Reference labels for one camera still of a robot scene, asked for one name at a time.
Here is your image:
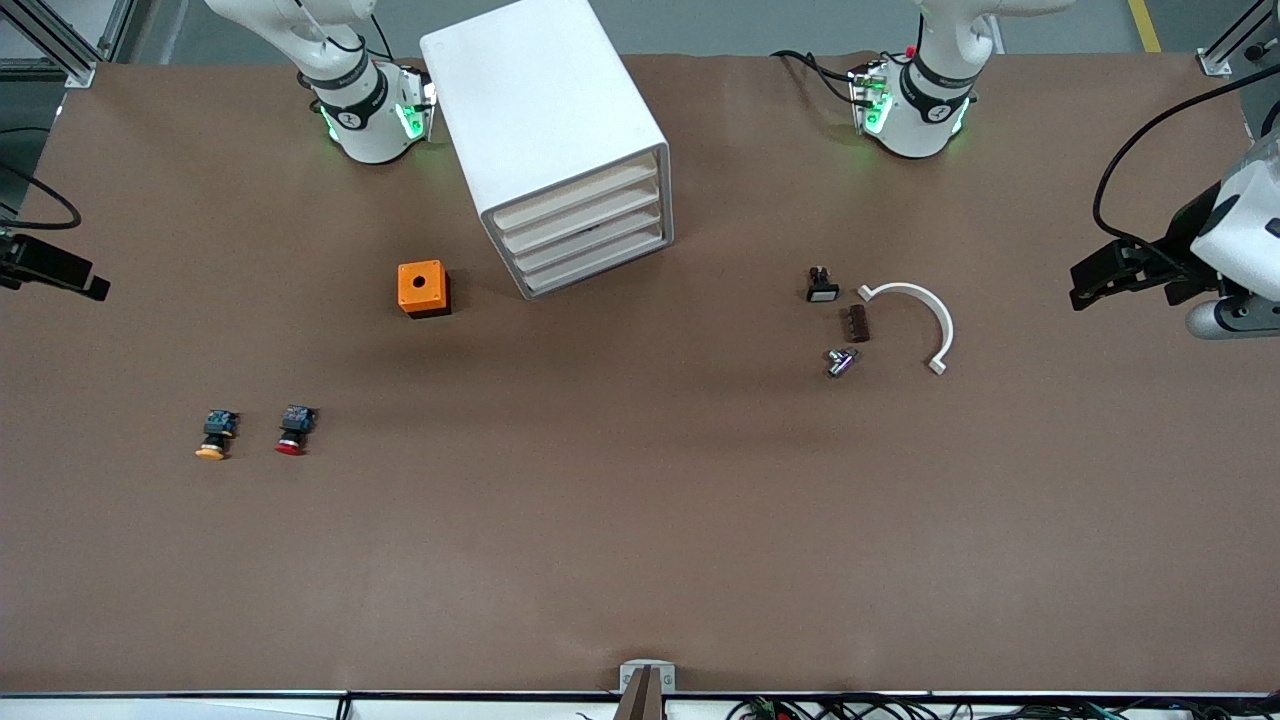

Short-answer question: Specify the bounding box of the black table edge strip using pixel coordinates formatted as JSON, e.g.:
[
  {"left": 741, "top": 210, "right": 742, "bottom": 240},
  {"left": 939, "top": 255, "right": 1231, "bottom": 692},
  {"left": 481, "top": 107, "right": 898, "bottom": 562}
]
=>
[{"left": 0, "top": 687, "right": 1280, "bottom": 701}]

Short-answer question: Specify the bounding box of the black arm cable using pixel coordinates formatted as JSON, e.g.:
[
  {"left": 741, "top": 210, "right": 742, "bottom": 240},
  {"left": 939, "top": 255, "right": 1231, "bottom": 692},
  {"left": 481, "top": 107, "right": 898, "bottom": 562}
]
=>
[
  {"left": 0, "top": 160, "right": 82, "bottom": 232},
  {"left": 1092, "top": 65, "right": 1280, "bottom": 261}
]

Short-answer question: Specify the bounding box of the white plastic drawer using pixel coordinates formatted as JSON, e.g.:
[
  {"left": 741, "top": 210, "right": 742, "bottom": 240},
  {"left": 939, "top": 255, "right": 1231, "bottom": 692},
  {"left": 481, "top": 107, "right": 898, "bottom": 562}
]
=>
[
  {"left": 488, "top": 150, "right": 663, "bottom": 234},
  {"left": 508, "top": 203, "right": 666, "bottom": 274},
  {"left": 518, "top": 225, "right": 668, "bottom": 294},
  {"left": 498, "top": 178, "right": 664, "bottom": 254}
]

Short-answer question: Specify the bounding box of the red mushroom push button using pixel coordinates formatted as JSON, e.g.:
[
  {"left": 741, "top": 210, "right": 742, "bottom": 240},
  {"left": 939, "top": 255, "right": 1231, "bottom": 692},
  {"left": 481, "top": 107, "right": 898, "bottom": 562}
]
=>
[{"left": 274, "top": 404, "right": 319, "bottom": 457}]

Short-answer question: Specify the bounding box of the black base cable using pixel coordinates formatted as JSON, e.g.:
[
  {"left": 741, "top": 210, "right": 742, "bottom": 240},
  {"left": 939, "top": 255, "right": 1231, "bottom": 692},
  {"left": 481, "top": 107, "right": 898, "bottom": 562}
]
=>
[{"left": 770, "top": 48, "right": 863, "bottom": 106}]

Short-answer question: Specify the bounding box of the white drawer cabinet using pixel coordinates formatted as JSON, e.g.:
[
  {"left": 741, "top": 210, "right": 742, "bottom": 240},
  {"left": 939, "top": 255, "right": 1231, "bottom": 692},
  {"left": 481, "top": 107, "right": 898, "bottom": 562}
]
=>
[{"left": 420, "top": 0, "right": 676, "bottom": 301}]

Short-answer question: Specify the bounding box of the white half ring clamp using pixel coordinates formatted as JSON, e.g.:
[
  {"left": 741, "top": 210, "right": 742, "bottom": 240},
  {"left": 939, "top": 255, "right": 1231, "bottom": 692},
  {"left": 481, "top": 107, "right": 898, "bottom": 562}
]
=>
[{"left": 857, "top": 281, "right": 955, "bottom": 377}]

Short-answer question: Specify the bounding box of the grey metal mount bracket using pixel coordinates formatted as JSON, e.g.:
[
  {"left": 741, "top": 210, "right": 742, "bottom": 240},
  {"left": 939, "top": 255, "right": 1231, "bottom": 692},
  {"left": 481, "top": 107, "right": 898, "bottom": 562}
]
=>
[{"left": 615, "top": 660, "right": 677, "bottom": 720}]

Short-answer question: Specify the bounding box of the yellow mushroom push button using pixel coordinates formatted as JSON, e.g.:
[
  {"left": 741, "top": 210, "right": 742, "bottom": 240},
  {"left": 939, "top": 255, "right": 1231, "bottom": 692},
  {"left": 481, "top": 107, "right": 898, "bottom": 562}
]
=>
[{"left": 194, "top": 408, "right": 240, "bottom": 462}]

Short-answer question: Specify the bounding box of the aluminium frame post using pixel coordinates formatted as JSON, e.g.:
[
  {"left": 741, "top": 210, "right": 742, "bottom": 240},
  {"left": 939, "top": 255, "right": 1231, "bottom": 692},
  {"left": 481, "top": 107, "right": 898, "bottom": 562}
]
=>
[
  {"left": 1197, "top": 0, "right": 1280, "bottom": 79},
  {"left": 0, "top": 0, "right": 136, "bottom": 89}
]

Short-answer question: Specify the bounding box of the bundle of cables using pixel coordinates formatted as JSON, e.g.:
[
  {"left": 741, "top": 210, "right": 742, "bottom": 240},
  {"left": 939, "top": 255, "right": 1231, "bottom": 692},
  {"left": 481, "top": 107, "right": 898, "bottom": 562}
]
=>
[{"left": 725, "top": 693, "right": 1280, "bottom": 720}]

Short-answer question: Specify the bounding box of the orange box with hole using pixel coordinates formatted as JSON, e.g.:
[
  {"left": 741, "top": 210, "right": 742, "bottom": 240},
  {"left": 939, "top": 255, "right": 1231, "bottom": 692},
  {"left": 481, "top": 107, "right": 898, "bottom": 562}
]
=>
[{"left": 397, "top": 260, "right": 452, "bottom": 320}]

